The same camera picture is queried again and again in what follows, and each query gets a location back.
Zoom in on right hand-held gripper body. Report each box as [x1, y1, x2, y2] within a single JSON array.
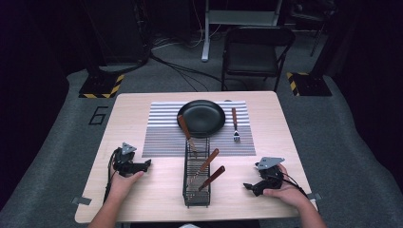
[[254, 156, 286, 198]]

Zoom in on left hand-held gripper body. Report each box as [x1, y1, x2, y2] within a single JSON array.
[[112, 142, 146, 177]]

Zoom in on person's left hand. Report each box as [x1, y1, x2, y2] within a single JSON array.
[[108, 170, 145, 203]]

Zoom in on person's right hand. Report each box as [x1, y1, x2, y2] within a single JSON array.
[[262, 163, 310, 211]]

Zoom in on grey striped placemat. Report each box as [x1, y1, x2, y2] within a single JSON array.
[[142, 100, 257, 159]]

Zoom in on black round plate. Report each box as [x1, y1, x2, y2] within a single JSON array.
[[176, 99, 226, 139]]

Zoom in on black base with hazard stripes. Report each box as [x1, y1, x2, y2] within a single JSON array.
[[286, 71, 334, 98], [78, 72, 125, 100]]

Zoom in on black folding chair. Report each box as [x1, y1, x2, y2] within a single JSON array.
[[221, 25, 297, 93]]

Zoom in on dark cabinet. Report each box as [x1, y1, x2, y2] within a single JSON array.
[[80, 0, 151, 66]]

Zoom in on left hand-held gripper black cable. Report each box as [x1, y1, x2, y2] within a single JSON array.
[[102, 147, 122, 204]]

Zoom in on hand-held gripper black cable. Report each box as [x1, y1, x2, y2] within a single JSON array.
[[102, 147, 122, 204], [278, 171, 309, 198]]

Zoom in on right hand-held gripper black cable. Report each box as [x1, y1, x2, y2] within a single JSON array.
[[278, 171, 309, 198]]

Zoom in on wooden-handled cutlery piece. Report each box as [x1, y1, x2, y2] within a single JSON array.
[[177, 114, 199, 157], [198, 164, 227, 193], [189, 147, 221, 185]]

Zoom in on black wire cutlery basket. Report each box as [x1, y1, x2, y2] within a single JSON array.
[[182, 136, 212, 209]]

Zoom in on wooden-handled fork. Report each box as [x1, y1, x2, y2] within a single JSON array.
[[230, 106, 241, 143]]

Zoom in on black floor cables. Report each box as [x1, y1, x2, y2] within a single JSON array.
[[139, 31, 229, 93]]

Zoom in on white metal stand frame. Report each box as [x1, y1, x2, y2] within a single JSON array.
[[201, 0, 283, 63]]

